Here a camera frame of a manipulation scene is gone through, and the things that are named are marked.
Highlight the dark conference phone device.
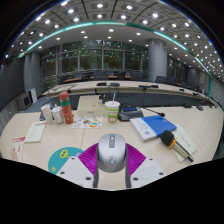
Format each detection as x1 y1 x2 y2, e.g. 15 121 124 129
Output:
117 103 145 122

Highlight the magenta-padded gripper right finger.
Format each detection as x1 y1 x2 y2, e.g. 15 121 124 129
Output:
124 143 167 189

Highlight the colourful sticker sheet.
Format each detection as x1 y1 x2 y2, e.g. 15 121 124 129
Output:
71 115 104 129

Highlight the red bottle with green band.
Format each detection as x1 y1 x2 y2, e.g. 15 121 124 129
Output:
58 91 75 125

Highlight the black foam-headed microphone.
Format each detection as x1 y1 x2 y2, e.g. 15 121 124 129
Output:
159 130 195 164

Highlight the white lidded jar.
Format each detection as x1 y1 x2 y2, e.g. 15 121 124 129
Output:
50 103 65 125

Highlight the red and white leaflet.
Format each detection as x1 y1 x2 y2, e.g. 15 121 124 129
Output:
9 135 27 163

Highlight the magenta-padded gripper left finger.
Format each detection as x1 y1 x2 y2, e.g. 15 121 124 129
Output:
55 142 100 189

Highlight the round teal printed mouse pad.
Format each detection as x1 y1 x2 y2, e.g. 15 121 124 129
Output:
47 146 85 175

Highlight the row of dark office chairs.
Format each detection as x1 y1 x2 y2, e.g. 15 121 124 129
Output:
59 69 208 94

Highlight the white paper cup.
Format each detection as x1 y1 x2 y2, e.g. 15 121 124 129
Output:
40 103 54 125

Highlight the white paper leaflet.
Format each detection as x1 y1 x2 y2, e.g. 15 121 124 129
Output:
23 120 48 144

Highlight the green printed cup with straw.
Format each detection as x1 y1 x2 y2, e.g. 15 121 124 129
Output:
104 93 121 124

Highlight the blue and white book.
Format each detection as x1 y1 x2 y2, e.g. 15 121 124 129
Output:
129 114 178 143

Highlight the long curved conference desk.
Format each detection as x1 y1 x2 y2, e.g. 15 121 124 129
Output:
41 79 218 109

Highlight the beige cardboard box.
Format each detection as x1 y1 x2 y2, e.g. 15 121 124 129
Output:
76 95 107 118

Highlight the cream notepad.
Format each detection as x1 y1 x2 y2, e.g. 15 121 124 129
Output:
171 123 198 163

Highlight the black gooseneck microphone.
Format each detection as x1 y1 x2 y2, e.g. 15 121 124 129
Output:
141 106 166 118

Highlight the group of ceiling lights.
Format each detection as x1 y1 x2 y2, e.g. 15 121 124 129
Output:
6 0 224 81

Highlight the silver grey computer mouse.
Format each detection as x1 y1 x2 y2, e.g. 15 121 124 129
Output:
96 133 128 174

